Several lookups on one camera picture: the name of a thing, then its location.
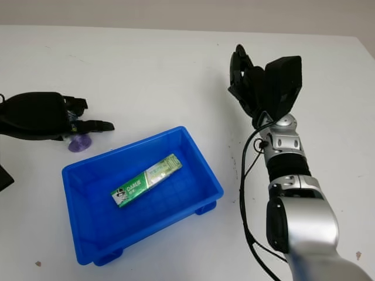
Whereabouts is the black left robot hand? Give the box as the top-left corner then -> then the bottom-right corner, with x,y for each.
0,91 -> 115,142

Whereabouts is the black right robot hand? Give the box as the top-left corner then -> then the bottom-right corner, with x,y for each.
227,43 -> 277,127

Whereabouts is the clear package purple bag roll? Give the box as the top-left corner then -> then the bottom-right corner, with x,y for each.
67,109 -> 93,153

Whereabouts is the green toothpaste box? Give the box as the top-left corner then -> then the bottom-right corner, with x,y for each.
110,153 -> 183,209

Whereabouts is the blue plastic tray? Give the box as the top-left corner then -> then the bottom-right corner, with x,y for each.
61,125 -> 225,267

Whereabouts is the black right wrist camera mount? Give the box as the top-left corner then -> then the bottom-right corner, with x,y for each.
264,55 -> 303,119

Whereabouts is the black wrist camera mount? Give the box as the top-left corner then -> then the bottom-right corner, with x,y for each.
0,163 -> 15,193
264,55 -> 303,119

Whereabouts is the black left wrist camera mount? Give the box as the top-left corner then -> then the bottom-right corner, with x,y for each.
0,163 -> 15,193

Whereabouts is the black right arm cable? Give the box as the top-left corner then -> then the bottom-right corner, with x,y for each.
238,128 -> 282,281

